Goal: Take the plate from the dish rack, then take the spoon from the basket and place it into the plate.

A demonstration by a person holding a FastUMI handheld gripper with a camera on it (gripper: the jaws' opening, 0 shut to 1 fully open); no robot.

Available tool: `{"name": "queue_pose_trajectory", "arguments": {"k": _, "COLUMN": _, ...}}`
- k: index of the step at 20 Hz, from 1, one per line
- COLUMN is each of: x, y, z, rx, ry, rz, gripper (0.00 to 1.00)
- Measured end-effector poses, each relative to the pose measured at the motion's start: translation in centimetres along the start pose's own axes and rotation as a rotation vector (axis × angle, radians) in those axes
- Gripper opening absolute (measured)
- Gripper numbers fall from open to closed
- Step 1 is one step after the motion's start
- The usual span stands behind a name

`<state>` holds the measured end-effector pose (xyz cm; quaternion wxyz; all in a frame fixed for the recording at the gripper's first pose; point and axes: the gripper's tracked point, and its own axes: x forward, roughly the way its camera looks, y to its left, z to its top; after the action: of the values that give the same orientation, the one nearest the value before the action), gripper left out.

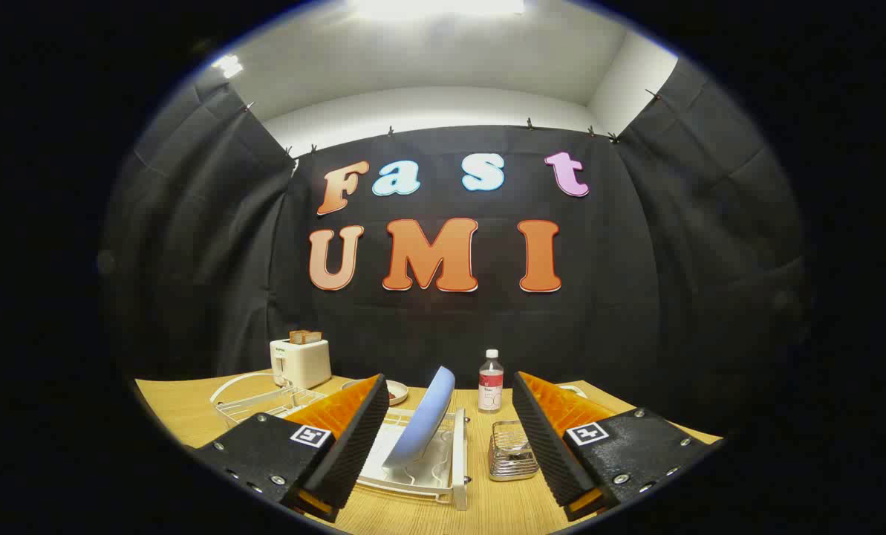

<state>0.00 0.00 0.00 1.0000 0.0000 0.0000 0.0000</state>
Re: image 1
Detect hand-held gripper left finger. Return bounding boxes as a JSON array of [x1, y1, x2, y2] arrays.
[[190, 374, 390, 523]]

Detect white oval dish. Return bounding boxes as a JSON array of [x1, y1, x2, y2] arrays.
[[341, 379, 409, 406]]

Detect metal wire basket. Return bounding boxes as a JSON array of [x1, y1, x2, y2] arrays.
[[488, 421, 540, 482]]

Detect cream toaster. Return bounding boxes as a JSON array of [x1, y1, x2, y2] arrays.
[[270, 338, 332, 390]]

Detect white wire dish rack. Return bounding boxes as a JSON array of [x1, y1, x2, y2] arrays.
[[210, 373, 469, 511]]

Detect blue plate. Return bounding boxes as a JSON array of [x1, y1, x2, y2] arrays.
[[382, 366, 456, 469]]

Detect clear bottle with red label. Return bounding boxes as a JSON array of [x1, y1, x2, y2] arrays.
[[478, 349, 504, 414]]

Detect black backdrop cloth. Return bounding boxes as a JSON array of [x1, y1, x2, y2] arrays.
[[101, 59, 811, 447]]

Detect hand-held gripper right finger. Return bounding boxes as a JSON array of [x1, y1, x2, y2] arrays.
[[512, 371, 726, 522]]

